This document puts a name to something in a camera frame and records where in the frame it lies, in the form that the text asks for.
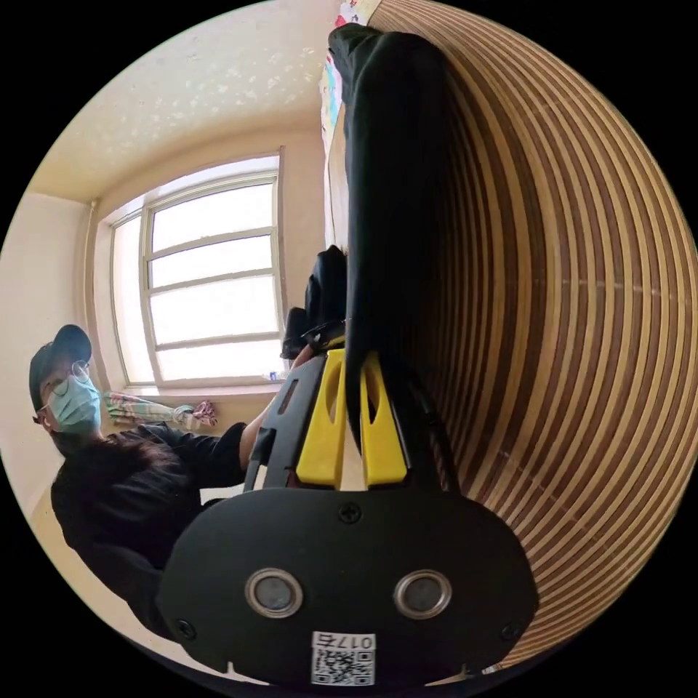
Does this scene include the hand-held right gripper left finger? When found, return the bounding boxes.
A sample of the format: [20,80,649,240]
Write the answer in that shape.
[295,348,348,489]

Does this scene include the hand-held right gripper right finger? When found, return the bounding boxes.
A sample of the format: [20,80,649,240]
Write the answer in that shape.
[359,351,409,489]

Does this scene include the black pants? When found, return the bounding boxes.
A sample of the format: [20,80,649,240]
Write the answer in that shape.
[326,23,465,460]

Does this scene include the person's left forearm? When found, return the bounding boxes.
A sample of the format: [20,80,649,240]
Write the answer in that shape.
[241,394,280,471]

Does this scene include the window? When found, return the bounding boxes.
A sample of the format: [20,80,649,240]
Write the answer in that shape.
[86,154,289,391]

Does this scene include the folded plaid cloth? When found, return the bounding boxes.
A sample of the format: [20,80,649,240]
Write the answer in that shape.
[102,389,219,430]

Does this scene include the person's body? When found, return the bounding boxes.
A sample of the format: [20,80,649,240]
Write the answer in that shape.
[28,324,251,640]

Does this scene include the bed with striped woven mat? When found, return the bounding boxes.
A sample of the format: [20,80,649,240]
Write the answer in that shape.
[319,0,698,672]

